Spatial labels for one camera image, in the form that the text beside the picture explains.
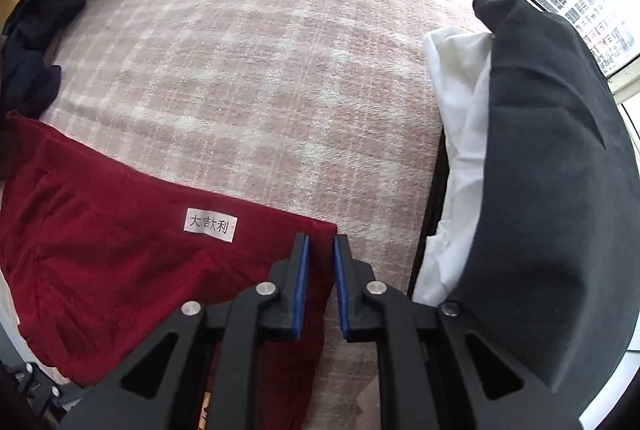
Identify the dark grey garment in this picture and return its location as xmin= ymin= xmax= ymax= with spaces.
xmin=451 ymin=0 xmax=634 ymax=406

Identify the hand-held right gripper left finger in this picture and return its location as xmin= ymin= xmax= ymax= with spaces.
xmin=60 ymin=233 xmax=311 ymax=430

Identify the black metal fixture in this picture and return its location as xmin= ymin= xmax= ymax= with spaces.
xmin=12 ymin=361 xmax=68 ymax=413

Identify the pink plaid blanket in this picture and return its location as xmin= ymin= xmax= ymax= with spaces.
xmin=39 ymin=0 xmax=496 ymax=430

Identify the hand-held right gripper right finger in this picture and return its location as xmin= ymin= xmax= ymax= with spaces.
xmin=333 ymin=233 xmax=584 ymax=430

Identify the red garment with white label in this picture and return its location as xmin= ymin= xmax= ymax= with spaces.
xmin=0 ymin=110 xmax=337 ymax=430

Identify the black garment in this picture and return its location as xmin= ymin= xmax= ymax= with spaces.
xmin=0 ymin=0 xmax=87 ymax=121

